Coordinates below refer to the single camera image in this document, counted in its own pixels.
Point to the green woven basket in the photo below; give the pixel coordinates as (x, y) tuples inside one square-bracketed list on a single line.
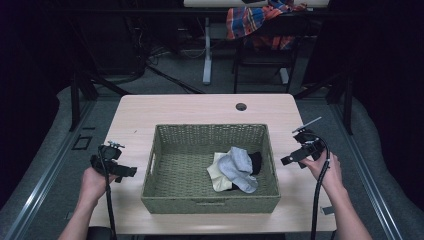
[(186, 173)]

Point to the person's right hand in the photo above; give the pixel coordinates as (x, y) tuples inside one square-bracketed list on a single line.
[(325, 173)]

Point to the black chair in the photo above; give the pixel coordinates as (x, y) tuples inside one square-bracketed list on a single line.
[(266, 56)]

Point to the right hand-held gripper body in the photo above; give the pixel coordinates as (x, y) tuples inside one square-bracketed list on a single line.
[(309, 143)]

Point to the black sock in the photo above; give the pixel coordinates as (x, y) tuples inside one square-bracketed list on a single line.
[(256, 162)]

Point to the plaid cloth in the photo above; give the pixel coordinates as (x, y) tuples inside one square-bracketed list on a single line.
[(253, 20)]

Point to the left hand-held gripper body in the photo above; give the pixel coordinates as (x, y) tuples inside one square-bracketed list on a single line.
[(108, 156)]

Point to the white desk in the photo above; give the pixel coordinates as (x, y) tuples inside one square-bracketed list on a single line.
[(207, 50)]

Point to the person's left hand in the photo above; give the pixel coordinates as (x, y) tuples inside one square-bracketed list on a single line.
[(95, 185)]

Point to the cream sock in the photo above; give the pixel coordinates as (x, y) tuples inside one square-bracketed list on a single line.
[(218, 176)]

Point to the light blue sock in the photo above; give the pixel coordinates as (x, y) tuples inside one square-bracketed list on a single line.
[(238, 168)]

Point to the black metal stand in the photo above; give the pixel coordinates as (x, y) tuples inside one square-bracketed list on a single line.
[(340, 96), (78, 100)]

